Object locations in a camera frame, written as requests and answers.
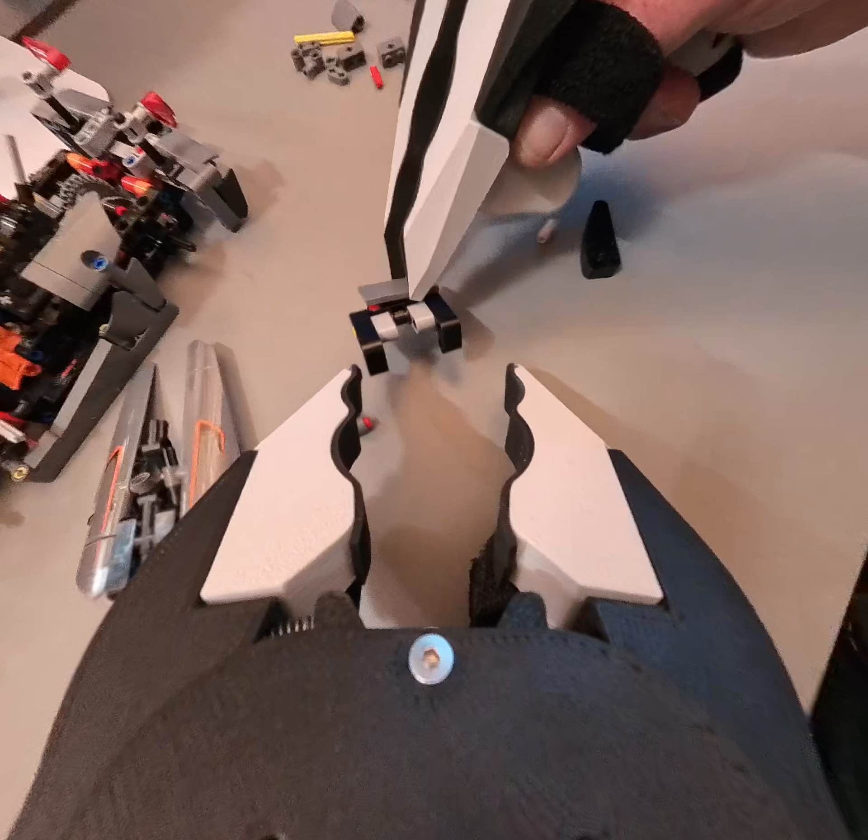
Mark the large lego car model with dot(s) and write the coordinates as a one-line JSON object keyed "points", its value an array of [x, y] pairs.
{"points": [[74, 291]]}

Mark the black curved lego piece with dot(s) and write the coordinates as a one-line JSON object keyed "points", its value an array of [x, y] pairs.
{"points": [[600, 243]]}

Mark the small black lego assembly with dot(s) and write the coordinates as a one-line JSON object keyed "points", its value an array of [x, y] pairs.
{"points": [[369, 335]]}

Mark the pile of loose lego pieces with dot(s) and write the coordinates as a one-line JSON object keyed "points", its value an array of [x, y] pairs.
{"points": [[349, 57]]}

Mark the grey pointed lego wing assembly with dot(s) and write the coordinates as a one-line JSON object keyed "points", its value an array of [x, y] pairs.
{"points": [[203, 406]]}

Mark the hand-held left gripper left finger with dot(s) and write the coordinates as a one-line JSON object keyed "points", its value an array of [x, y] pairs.
{"points": [[291, 514]]}

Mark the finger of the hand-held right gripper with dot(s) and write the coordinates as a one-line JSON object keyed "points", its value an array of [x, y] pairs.
{"points": [[454, 196], [410, 107]]}

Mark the tan lego pin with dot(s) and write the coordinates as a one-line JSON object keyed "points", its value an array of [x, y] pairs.
{"points": [[548, 230]]}

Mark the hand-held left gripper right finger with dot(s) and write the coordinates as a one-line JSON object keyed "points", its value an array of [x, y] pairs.
{"points": [[576, 514]]}

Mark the grey lego pin red tip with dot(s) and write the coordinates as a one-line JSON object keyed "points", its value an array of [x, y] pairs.
{"points": [[367, 425]]}

